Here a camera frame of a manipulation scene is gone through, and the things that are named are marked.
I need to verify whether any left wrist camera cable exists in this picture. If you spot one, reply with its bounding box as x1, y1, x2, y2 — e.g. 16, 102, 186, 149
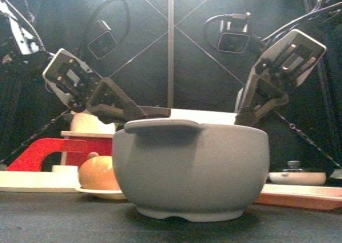
79, 0, 134, 60

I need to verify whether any small white plate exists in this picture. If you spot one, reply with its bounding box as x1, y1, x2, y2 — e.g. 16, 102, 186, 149
74, 186, 129, 201

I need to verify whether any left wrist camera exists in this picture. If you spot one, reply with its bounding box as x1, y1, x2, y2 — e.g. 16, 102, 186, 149
86, 19, 121, 61

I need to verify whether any pink cutting board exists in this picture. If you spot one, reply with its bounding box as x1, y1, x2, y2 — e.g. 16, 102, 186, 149
254, 182, 342, 211

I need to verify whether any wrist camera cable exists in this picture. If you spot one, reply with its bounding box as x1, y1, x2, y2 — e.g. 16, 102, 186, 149
79, 0, 134, 60
202, 12, 236, 51

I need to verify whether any grey toy bowl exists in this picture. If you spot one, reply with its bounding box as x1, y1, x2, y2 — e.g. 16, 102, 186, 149
111, 117, 272, 223

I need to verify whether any small cream wooden block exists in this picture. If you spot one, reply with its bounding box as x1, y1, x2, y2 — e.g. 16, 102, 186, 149
51, 164, 81, 173

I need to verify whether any grey vertical frame pole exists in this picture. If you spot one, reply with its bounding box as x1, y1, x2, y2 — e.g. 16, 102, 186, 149
167, 0, 177, 109

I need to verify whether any red arched toy piece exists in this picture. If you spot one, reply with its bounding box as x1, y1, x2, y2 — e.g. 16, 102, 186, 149
6, 136, 90, 173

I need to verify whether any thin diagonal cord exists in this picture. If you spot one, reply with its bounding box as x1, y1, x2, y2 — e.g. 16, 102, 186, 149
129, 0, 342, 170
0, 0, 225, 165

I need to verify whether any toy frying pan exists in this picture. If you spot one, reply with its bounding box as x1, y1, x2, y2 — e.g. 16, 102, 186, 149
268, 160, 329, 187

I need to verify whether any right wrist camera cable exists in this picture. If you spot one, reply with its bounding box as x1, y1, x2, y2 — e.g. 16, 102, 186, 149
202, 12, 236, 51

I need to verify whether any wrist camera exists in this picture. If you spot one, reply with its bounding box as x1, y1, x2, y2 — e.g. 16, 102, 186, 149
86, 19, 121, 61
216, 12, 254, 55

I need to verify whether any cream flat tray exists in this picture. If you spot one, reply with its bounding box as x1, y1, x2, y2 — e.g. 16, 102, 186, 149
0, 170, 83, 193

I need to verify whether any brown toy bun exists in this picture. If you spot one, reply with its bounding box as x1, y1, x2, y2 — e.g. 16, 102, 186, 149
78, 151, 122, 191

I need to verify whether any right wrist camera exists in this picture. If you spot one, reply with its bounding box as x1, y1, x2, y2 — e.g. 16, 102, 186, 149
216, 12, 254, 55

